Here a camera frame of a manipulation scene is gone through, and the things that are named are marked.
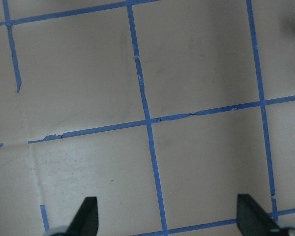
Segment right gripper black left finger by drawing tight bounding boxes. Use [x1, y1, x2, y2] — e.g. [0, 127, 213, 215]
[65, 197, 99, 236]

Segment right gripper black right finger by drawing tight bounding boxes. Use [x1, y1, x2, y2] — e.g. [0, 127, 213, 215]
[236, 194, 281, 236]

